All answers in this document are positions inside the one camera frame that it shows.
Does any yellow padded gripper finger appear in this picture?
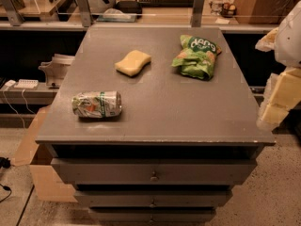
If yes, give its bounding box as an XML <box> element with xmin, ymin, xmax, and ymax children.
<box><xmin>257</xmin><ymin>67</ymin><xmax>301</xmax><ymax>131</ymax></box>
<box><xmin>255</xmin><ymin>27</ymin><xmax>278</xmax><ymax>52</ymax></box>

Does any dark bowl with fruit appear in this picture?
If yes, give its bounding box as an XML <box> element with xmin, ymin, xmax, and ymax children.
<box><xmin>221</xmin><ymin>3</ymin><xmax>236</xmax><ymax>18</ymax></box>

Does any cardboard box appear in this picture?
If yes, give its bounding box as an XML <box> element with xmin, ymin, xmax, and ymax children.
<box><xmin>12</xmin><ymin>106</ymin><xmax>76</xmax><ymax>202</ymax></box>

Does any plastic water bottle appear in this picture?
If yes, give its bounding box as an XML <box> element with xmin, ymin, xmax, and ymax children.
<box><xmin>211</xmin><ymin>0</ymin><xmax>224</xmax><ymax>15</ymax></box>

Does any black cable on floor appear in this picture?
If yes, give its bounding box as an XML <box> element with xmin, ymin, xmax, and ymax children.
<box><xmin>0</xmin><ymin>156</ymin><xmax>13</xmax><ymax>204</ymax></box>

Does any crushed 7up can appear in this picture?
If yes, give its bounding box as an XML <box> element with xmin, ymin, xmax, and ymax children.
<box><xmin>71</xmin><ymin>91</ymin><xmax>122</xmax><ymax>119</ymax></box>

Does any white cable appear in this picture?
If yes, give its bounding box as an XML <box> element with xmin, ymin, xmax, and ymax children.
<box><xmin>1</xmin><ymin>88</ymin><xmax>36</xmax><ymax>130</ymax></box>

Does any green chip bag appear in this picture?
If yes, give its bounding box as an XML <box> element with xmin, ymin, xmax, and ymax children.
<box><xmin>171</xmin><ymin>35</ymin><xmax>222</xmax><ymax>81</ymax></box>

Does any grey metal bracket part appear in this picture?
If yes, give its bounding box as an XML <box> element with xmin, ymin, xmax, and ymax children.
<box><xmin>39</xmin><ymin>54</ymin><xmax>74</xmax><ymax>88</ymax></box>

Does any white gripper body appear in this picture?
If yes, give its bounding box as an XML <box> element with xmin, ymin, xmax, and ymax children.
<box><xmin>275</xmin><ymin>1</ymin><xmax>301</xmax><ymax>67</ymax></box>

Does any yellow sponge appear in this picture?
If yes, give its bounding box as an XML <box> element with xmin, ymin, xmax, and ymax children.
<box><xmin>115</xmin><ymin>50</ymin><xmax>151</xmax><ymax>77</ymax></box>

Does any black keyboard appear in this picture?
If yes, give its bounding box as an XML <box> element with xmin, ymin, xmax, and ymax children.
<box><xmin>138</xmin><ymin>0</ymin><xmax>194</xmax><ymax>8</ymax></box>

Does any grey drawer cabinet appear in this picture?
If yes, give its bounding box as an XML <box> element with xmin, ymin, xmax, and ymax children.
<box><xmin>37</xmin><ymin>26</ymin><xmax>274</xmax><ymax>222</ymax></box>

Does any clear plastic container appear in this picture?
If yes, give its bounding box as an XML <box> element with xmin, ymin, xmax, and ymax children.
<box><xmin>97</xmin><ymin>8</ymin><xmax>137</xmax><ymax>23</ymax></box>

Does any white power strip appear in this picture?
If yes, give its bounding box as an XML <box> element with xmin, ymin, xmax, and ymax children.
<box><xmin>5</xmin><ymin>79</ymin><xmax>39</xmax><ymax>89</ymax></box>

